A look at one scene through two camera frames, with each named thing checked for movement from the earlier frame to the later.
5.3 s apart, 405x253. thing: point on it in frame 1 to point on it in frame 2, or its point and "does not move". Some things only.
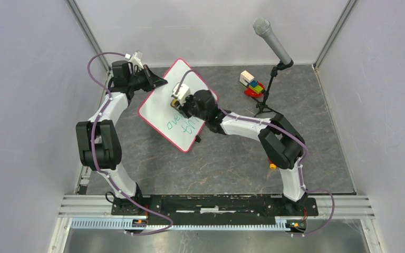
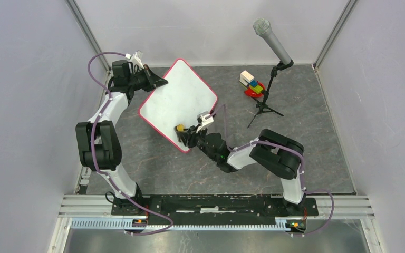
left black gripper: (153, 80) does not move
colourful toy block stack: (254, 88) does not move
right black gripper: (183, 107) to (189, 135)
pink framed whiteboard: (156, 108) does not move
